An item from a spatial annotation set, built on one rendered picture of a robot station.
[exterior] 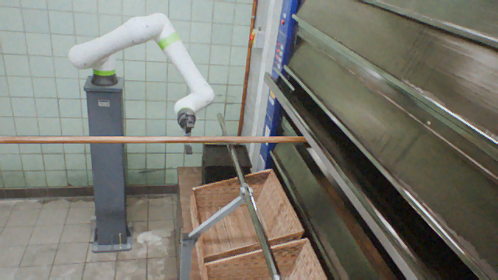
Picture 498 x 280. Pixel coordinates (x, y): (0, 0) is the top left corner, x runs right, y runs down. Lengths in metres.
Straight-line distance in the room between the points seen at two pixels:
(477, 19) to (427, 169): 0.39
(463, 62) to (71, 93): 2.57
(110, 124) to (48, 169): 1.09
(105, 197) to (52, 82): 0.92
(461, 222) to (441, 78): 0.36
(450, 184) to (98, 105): 1.88
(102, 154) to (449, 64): 2.00
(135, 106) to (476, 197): 2.49
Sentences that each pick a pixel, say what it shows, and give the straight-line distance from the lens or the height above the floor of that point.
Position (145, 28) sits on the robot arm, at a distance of 1.93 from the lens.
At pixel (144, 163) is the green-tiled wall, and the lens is 3.29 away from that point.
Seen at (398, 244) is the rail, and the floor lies 1.43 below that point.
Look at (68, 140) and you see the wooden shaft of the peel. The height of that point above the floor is 1.19.
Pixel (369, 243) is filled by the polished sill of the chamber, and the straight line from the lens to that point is 1.42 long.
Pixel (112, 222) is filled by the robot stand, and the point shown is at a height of 0.23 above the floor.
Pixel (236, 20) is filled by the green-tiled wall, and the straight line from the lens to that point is 2.91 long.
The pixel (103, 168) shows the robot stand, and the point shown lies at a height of 0.66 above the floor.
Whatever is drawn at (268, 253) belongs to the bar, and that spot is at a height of 1.17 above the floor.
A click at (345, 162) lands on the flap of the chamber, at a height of 1.40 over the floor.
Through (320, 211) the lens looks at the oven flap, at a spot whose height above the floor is 1.02.
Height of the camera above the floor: 2.03
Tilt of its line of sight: 27 degrees down
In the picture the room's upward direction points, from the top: 8 degrees clockwise
